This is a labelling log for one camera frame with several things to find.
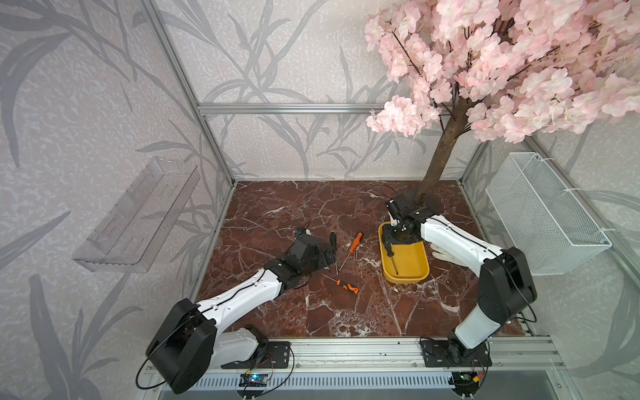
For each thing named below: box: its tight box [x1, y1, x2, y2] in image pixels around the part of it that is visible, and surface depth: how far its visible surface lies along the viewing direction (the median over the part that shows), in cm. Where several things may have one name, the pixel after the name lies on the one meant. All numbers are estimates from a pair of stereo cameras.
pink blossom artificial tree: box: [365, 0, 640, 205], surface depth 54 cm
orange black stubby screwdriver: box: [320, 273, 360, 295], surface depth 88 cm
